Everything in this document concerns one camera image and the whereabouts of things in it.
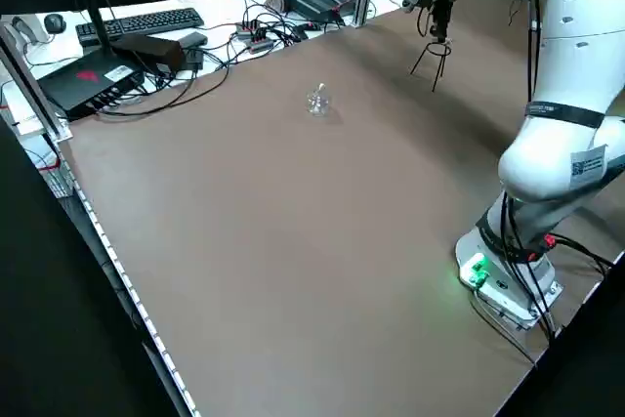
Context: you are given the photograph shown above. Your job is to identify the grey usb hub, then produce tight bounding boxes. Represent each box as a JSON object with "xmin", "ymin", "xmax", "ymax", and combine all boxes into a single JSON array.
[{"xmin": 236, "ymin": 21, "xmax": 274, "ymax": 55}]

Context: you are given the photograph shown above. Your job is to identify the black table cable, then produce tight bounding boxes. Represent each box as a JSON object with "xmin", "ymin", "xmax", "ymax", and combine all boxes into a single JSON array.
[{"xmin": 97, "ymin": 58, "xmax": 231, "ymax": 118}]

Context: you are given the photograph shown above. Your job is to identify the black wire tripod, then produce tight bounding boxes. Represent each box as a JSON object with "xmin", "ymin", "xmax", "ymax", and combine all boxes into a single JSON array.
[{"xmin": 409, "ymin": 38, "xmax": 453, "ymax": 94}]

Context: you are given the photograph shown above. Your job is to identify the aluminium frame rail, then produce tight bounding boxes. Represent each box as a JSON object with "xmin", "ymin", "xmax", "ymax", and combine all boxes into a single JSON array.
[{"xmin": 0, "ymin": 21, "xmax": 73, "ymax": 143}]

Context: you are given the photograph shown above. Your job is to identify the clear glass alcohol lamp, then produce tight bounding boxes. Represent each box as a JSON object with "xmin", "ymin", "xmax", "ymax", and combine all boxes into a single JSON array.
[{"xmin": 305, "ymin": 82, "xmax": 333, "ymax": 119}]

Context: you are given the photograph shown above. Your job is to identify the black keyboard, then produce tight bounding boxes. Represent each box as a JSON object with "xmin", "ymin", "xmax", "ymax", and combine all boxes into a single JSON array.
[{"xmin": 75, "ymin": 7, "xmax": 205, "ymax": 46}]

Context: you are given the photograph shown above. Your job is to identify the black power brick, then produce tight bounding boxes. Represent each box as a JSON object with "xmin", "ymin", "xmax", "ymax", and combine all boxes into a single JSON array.
[{"xmin": 112, "ymin": 34, "xmax": 186, "ymax": 74}]

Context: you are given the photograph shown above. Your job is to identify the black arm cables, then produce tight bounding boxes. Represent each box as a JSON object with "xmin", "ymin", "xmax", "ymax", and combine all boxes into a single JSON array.
[{"xmin": 497, "ymin": 0, "xmax": 614, "ymax": 343}]

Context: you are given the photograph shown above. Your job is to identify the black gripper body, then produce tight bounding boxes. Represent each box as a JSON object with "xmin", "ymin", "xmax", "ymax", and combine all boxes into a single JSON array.
[{"xmin": 429, "ymin": 0, "xmax": 454, "ymax": 30}]

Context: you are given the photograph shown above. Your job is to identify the black box with red logo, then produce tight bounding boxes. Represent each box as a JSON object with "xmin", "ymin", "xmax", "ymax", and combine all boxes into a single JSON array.
[{"xmin": 36, "ymin": 48, "xmax": 146, "ymax": 123}]

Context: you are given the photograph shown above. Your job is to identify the white table edge strip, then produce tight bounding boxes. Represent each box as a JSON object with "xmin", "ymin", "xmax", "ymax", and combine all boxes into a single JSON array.
[{"xmin": 52, "ymin": 136, "xmax": 202, "ymax": 417}]

